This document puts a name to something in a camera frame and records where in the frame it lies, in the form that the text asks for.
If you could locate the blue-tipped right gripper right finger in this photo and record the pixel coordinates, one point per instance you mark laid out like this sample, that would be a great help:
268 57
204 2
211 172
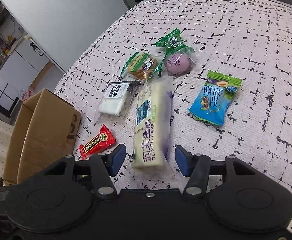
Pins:
198 168

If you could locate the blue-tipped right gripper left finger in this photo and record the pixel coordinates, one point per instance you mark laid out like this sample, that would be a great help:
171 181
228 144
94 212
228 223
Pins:
100 168

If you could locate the white door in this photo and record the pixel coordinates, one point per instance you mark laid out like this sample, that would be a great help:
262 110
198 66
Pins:
64 29

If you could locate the purple round pastry packet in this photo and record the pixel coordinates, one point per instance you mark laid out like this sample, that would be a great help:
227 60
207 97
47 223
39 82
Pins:
179 60

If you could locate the green candy wrapper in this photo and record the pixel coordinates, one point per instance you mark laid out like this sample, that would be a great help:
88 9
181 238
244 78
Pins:
172 43

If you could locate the green peanut brittle packet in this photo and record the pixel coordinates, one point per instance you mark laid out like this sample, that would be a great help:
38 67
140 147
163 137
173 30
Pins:
141 66

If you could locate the cardboard box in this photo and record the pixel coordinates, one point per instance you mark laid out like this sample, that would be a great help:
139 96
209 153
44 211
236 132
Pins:
45 131

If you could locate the white kitchen cabinet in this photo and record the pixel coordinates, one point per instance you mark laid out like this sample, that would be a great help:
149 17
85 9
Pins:
19 66

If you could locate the white nougat clear packet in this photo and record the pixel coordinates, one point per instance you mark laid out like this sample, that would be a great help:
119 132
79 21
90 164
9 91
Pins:
116 100

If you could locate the long Runfu cake packet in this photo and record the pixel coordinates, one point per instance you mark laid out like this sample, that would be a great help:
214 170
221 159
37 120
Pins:
152 126

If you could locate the red white bag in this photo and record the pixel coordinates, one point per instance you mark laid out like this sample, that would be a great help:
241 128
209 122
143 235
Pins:
24 94

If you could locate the red candy wrapper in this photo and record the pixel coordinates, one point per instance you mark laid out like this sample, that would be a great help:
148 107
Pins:
98 144

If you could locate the blue green plum candy packet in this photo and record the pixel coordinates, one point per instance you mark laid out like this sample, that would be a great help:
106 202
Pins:
215 98

